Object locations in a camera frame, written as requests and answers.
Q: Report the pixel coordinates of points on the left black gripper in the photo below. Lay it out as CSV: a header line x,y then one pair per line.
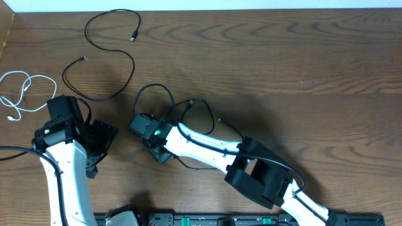
x,y
107,132

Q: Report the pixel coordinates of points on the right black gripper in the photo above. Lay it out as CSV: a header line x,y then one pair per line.
x,y
158,156

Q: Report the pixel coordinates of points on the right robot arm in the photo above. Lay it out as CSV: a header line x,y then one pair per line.
x,y
249,166

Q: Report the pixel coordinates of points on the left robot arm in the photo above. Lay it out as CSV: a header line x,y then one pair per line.
x,y
70,147

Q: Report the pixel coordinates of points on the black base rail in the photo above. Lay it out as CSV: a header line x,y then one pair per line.
x,y
170,219

